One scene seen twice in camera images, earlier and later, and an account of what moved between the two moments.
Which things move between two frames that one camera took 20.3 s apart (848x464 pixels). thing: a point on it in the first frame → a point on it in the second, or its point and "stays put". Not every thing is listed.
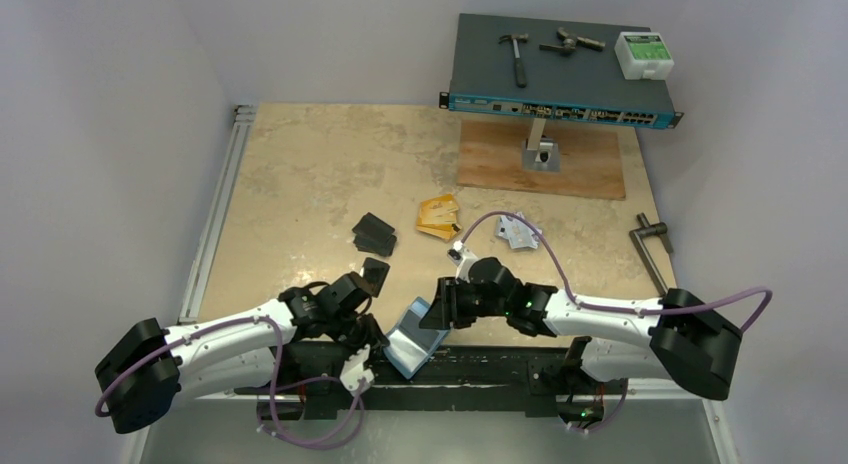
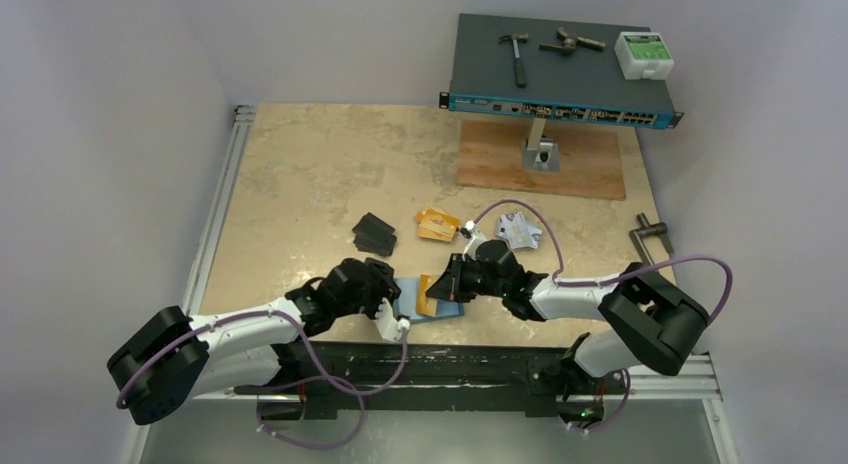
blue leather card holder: x=408 y=346 → x=405 y=304
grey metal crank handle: x=645 y=231 stays put
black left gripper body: x=355 y=332 → x=369 y=296
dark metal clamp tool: x=569 y=44 stays put
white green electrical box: x=643 y=55 stays put
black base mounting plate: x=545 y=379 stays put
